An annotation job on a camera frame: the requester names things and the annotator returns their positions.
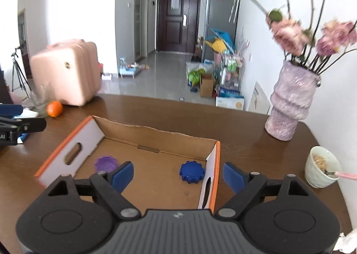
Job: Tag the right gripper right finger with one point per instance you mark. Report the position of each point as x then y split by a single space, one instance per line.
247 189

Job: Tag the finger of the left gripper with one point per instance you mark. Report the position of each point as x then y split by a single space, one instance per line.
24 125

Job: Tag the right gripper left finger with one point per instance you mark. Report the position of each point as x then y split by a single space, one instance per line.
108 190

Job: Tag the purple plastic cap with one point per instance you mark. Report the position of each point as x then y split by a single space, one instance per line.
105 164

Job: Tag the clear glass cup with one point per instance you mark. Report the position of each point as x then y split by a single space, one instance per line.
41 96

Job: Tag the orange fruit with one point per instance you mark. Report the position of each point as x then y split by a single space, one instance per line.
54 109

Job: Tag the black tripod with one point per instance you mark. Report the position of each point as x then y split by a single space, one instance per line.
19 81

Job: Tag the blue plastic cap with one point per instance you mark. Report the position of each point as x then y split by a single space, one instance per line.
192 172

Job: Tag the red orange cardboard box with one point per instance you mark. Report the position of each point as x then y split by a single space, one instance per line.
156 156

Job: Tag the pink suitcase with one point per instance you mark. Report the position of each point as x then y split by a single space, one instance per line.
70 70

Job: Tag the white ceramic cup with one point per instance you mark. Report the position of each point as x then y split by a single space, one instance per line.
320 161

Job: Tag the white blue carton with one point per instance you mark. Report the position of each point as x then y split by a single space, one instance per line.
230 103

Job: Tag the pink spoon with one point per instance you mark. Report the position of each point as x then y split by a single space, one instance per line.
342 175

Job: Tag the small cardboard box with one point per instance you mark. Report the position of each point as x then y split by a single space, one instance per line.
206 85

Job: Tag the pink textured vase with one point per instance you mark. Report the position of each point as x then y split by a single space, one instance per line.
291 100

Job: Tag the crumpled white tissue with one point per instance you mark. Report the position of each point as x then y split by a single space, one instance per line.
346 243

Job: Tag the yellow watering can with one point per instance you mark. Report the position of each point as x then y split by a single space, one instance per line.
217 46

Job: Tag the dried pink flowers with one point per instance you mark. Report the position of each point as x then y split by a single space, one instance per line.
298 42

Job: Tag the grey refrigerator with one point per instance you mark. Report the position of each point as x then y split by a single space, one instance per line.
218 15

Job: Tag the dark brown door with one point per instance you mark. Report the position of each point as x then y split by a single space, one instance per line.
177 25

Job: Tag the wire storage rack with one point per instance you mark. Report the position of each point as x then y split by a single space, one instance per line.
229 68

